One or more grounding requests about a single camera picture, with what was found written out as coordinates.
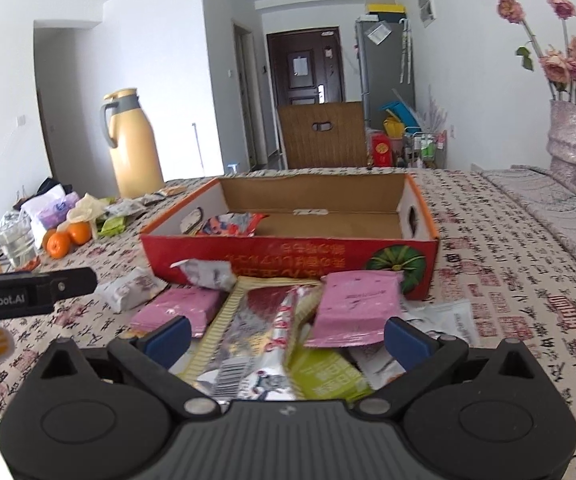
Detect white folded umbrella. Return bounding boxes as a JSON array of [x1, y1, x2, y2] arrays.
[[399, 18, 413, 86]]

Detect clear glass jar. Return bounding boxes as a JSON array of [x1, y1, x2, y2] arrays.
[[0, 215, 39, 268]]

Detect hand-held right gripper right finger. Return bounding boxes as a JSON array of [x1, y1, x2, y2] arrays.
[[355, 316, 548, 421]]

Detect bright green snack packet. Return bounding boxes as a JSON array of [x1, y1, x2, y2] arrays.
[[288, 345, 373, 403]]

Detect folded grey patterned cloth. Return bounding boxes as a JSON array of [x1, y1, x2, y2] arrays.
[[472, 164, 576, 306]]

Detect pale purple dried stems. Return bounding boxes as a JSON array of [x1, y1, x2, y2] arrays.
[[420, 87, 448, 133]]

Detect yellow box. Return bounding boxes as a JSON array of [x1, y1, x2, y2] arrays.
[[366, 2, 406, 16]]

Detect red gift box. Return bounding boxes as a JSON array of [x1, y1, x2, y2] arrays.
[[370, 132, 393, 167]]

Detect light green snack packet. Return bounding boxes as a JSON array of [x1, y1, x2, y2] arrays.
[[99, 215, 129, 237]]

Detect white brown print snack packet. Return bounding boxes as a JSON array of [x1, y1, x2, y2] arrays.
[[97, 266, 169, 313]]

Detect red orange cardboard box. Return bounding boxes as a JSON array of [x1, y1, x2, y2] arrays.
[[139, 172, 440, 302]]

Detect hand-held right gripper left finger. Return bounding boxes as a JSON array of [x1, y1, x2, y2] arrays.
[[30, 316, 223, 422]]

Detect dried pink rose bouquet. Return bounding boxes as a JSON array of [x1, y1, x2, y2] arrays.
[[490, 0, 576, 108]]

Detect silver grey snack packet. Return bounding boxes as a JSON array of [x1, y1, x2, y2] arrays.
[[169, 258, 239, 292]]

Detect small pink snack packet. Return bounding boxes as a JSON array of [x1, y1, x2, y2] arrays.
[[129, 287, 229, 339]]

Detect wooden chair back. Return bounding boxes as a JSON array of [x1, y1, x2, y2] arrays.
[[278, 101, 369, 170]]

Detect black bag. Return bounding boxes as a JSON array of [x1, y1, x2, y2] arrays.
[[35, 177, 74, 196]]

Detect wire storage cart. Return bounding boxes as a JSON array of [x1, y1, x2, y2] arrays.
[[404, 127, 448, 170]]

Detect red blue snack packet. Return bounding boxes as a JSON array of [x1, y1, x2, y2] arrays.
[[195, 212, 269, 237]]

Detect grey refrigerator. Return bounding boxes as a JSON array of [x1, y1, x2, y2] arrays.
[[355, 16, 416, 128]]

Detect purple tissue pack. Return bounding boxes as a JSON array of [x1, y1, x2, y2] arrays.
[[35, 192, 80, 228]]

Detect blue plastic bin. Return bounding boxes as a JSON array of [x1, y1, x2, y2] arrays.
[[380, 100, 419, 126]]

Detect dark brown door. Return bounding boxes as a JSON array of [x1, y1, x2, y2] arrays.
[[266, 27, 345, 106]]

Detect paper sheet in sleeve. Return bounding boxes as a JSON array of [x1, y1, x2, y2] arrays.
[[366, 21, 393, 45]]

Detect cream cloth flower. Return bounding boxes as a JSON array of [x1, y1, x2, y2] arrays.
[[66, 193, 114, 238]]

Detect yellow thermos jug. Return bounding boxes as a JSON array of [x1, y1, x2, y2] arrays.
[[100, 88, 165, 199]]

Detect orange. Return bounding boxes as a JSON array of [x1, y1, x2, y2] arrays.
[[66, 221, 92, 245], [46, 232, 72, 260]]

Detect large pink snack packet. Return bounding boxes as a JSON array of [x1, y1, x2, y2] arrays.
[[304, 270, 405, 350]]

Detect plain white snack packet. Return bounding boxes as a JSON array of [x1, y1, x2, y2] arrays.
[[348, 344, 407, 392], [400, 300, 479, 348]]

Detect pink glitter vase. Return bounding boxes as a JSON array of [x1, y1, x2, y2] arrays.
[[546, 99, 576, 188]]

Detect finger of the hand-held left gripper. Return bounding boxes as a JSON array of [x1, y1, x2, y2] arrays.
[[50, 267, 99, 303]]

